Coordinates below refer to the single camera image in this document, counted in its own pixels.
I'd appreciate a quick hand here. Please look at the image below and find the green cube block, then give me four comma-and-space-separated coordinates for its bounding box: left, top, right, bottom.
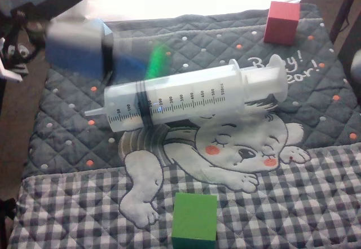
171, 192, 218, 249

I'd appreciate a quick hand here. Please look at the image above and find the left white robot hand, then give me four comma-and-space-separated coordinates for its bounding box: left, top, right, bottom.
0, 7, 43, 84

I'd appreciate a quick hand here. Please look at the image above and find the black clamp stand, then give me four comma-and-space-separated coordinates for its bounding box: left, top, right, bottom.
0, 197, 17, 249

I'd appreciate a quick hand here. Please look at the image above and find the grey quilt with bear print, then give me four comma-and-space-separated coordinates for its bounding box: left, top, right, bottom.
7, 2, 361, 249

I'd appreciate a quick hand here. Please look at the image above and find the large clear plastic syringe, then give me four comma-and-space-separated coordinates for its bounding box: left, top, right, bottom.
84, 58, 289, 133

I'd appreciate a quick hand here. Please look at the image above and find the blue cube block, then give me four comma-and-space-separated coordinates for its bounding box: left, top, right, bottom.
84, 18, 115, 46

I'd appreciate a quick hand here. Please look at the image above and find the red cube block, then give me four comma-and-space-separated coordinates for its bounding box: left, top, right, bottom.
263, 1, 301, 46

